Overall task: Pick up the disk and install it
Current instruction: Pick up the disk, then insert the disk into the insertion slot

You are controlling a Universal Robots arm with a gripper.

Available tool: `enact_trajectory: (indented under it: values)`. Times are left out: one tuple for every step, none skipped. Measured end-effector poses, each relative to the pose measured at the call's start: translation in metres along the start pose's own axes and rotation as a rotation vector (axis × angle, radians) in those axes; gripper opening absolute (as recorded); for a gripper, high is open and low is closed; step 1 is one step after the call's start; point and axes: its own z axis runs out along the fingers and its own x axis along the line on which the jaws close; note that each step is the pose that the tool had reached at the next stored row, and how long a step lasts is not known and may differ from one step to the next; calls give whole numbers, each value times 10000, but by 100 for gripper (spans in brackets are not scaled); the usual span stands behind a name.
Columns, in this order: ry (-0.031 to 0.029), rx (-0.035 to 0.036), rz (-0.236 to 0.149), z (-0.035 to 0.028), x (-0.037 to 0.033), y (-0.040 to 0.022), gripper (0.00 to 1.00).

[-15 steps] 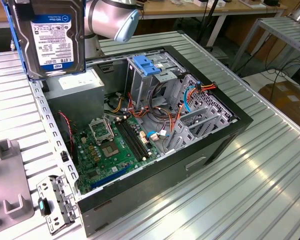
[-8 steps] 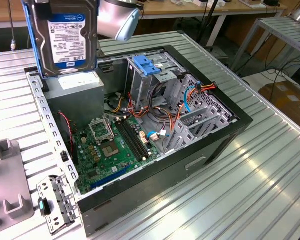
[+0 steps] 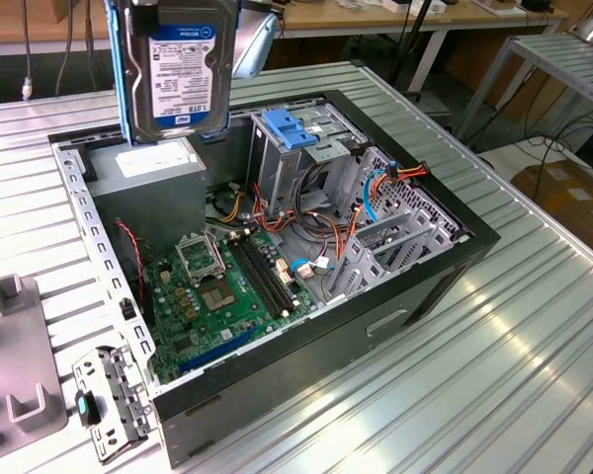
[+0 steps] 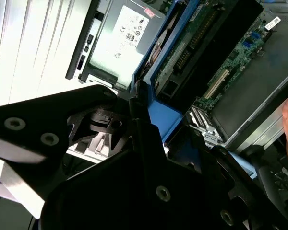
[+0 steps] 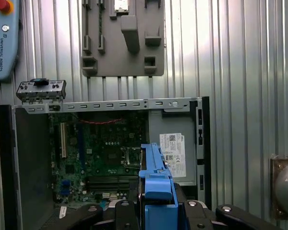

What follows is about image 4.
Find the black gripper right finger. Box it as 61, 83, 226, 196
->
187, 124, 288, 230

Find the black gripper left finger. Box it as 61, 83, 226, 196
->
0, 85, 174, 205

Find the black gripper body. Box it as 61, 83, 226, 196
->
39, 148, 233, 230

